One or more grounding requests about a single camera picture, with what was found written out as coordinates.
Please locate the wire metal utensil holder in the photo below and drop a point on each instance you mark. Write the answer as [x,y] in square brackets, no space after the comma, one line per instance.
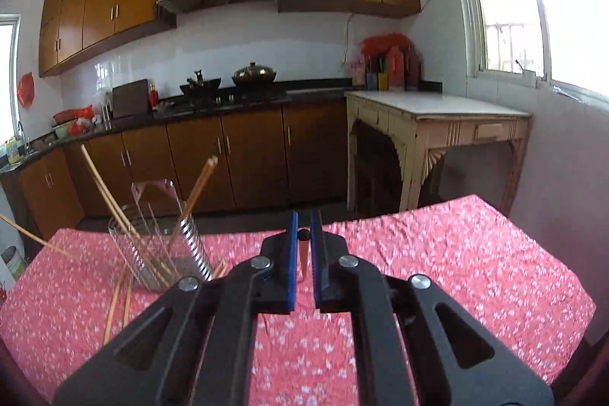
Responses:
[159,245]

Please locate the white plastic bucket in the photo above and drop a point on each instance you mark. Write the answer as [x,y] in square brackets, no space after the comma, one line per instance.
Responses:
[14,261]

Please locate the dark soy sauce jug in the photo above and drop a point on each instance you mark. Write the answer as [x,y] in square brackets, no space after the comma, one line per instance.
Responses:
[412,70]

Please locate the wooden chopstick extra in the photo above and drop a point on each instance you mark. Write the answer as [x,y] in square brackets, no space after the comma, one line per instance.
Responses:
[127,303]

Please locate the wooden chopstick crossed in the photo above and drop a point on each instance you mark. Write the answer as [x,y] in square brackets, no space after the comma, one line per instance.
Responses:
[220,269]
[304,239]

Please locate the red sauce bottle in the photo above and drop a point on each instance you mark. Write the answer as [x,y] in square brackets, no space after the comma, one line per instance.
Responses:
[153,96]

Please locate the red plastic bag on wall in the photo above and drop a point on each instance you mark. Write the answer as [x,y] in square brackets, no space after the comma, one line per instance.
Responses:
[26,90]

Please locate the yellow detergent bottle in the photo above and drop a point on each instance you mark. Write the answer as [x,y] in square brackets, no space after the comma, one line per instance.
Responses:
[13,151]

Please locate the lidded dark wok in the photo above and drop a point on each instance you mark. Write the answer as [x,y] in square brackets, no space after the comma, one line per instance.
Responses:
[254,76]

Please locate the white mug on windowsill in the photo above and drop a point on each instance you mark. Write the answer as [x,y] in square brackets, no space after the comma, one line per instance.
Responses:
[529,77]

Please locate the green basin with red bowl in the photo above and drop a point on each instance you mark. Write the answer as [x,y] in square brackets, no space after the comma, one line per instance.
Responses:
[73,122]

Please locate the orange oil jug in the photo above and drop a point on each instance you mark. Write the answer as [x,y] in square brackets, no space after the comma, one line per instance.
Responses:
[395,69]

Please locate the red plastic bag on counter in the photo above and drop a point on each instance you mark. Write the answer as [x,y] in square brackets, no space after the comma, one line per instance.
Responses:
[375,46]

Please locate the cream wooden side table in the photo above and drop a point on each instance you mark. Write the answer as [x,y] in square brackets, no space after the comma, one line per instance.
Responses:
[424,126]

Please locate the gas stove top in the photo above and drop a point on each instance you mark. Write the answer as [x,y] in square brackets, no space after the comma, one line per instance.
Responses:
[226,97]

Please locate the lower wooden base cabinets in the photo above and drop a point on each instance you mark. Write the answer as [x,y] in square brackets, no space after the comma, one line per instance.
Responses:
[280,155]

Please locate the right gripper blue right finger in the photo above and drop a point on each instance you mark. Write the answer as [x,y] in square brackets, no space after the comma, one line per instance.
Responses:
[414,344]

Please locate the dark wooden cutting board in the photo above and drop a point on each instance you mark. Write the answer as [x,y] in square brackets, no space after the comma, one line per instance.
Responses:
[130,99]

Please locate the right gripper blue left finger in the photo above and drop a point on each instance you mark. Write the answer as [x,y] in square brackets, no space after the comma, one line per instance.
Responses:
[194,345]

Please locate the black wok on stove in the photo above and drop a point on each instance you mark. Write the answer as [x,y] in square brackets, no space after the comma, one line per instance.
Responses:
[200,87]

